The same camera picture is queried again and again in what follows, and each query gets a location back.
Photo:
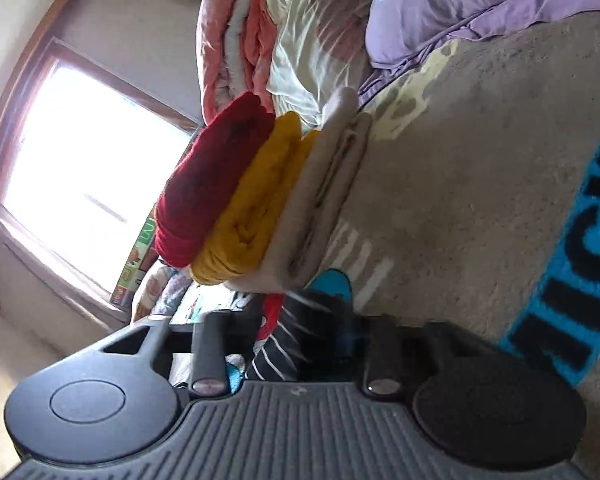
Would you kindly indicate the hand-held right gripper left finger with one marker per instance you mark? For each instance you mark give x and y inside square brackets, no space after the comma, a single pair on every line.
[207,355]

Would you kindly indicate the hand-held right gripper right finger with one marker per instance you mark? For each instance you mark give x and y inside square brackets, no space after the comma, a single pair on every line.
[384,360]

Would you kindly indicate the black white striped garment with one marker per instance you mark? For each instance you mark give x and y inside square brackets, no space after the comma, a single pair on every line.
[280,350]

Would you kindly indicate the colourful alphabet play mat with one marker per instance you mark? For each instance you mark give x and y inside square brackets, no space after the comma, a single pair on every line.
[132,265]

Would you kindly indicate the red yellow beige folded stack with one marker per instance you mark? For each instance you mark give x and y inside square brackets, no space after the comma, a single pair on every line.
[260,200]
[320,195]

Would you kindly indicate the red folded sweater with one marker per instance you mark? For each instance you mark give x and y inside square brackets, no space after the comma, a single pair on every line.
[205,175]

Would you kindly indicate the cartoon printed blanket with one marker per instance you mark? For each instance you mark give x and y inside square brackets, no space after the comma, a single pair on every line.
[455,185]

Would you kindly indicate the window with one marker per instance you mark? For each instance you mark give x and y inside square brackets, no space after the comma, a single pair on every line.
[80,160]

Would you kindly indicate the pink quilt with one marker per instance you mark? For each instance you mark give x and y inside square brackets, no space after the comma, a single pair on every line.
[230,25]

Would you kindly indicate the cream quilt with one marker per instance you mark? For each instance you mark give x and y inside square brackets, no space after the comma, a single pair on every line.
[320,35]

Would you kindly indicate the purple patchwork quilt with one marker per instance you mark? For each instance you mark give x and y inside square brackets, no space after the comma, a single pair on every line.
[455,15]

